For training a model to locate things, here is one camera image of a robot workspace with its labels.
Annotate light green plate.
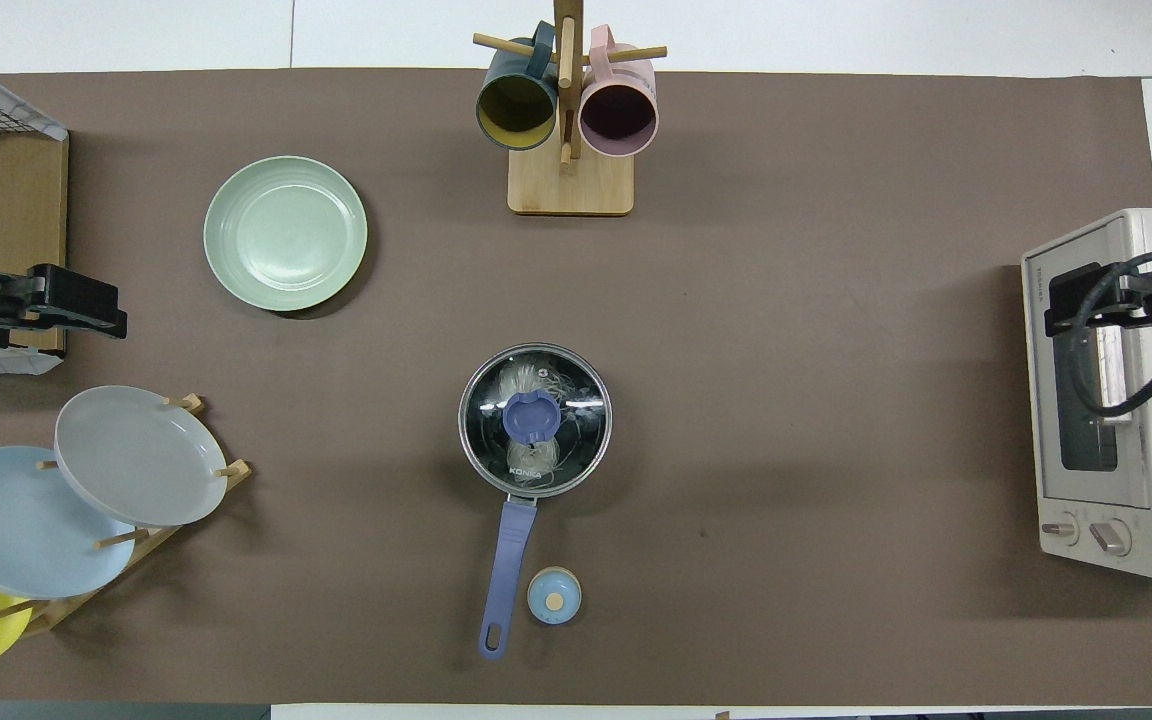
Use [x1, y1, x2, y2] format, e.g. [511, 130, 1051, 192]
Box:
[203, 155, 369, 313]

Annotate wooden wire storage shelf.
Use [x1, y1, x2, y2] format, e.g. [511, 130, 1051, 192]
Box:
[0, 48, 70, 376]

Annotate pink mug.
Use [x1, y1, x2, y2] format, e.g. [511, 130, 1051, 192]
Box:
[578, 25, 659, 158]

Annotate dark green mug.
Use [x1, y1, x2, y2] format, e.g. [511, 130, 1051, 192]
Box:
[476, 22, 559, 152]

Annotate wooden mug tree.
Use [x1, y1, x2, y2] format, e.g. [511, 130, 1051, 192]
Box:
[473, 0, 668, 217]

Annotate glass lid blue knob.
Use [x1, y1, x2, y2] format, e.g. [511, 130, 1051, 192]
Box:
[458, 343, 613, 498]

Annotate small blue seasoning jar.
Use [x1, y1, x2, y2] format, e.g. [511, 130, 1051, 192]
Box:
[527, 566, 583, 626]

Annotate grey plate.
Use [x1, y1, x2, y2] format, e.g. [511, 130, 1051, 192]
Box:
[54, 385, 229, 528]

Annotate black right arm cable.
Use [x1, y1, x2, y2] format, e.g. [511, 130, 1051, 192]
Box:
[1069, 250, 1152, 418]

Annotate brown table mat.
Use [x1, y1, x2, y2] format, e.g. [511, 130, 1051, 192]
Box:
[0, 68, 1152, 706]

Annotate white vermicelli bundle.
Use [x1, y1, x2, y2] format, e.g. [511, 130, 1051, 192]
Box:
[491, 360, 589, 489]

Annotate toaster oven door handle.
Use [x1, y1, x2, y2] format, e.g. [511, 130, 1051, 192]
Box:
[1094, 335, 1134, 426]

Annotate light blue plate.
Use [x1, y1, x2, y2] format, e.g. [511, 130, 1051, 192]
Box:
[0, 446, 137, 600]

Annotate wooden plate rack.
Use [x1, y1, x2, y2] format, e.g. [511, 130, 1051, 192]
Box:
[0, 393, 254, 638]

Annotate black pot purple handle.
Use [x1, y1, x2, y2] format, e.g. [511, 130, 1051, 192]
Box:
[458, 343, 614, 660]

